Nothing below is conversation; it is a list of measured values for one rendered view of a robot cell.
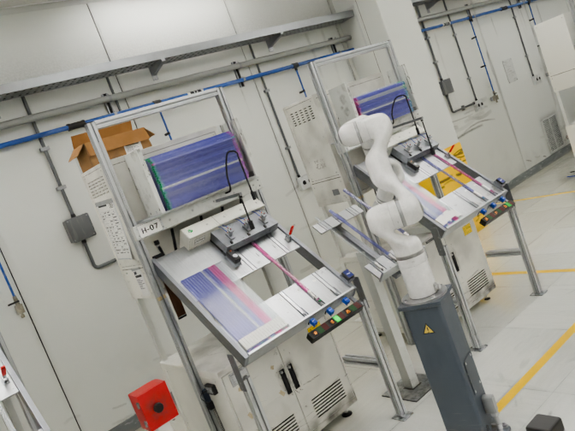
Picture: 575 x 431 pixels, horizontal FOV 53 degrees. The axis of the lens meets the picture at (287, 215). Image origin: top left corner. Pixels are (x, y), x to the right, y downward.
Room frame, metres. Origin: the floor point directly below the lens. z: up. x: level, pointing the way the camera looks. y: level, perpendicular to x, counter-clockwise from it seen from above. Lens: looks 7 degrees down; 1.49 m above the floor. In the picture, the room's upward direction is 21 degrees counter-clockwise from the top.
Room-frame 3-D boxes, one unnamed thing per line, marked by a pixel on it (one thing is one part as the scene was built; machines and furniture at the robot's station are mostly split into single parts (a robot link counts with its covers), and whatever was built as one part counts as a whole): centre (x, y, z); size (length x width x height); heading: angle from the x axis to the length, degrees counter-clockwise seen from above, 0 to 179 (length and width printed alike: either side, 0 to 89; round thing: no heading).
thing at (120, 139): (3.17, 0.62, 1.82); 0.68 x 0.30 x 0.20; 126
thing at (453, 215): (3.78, -0.82, 0.65); 1.01 x 0.73 x 1.29; 36
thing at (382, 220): (2.34, -0.38, 1.00); 0.19 x 0.12 x 0.24; 79
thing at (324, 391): (3.06, 0.47, 0.31); 0.70 x 0.65 x 0.62; 126
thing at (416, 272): (2.34, -0.41, 0.79); 0.19 x 0.19 x 0.18
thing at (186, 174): (3.00, 0.35, 1.52); 0.51 x 0.13 x 0.27; 126
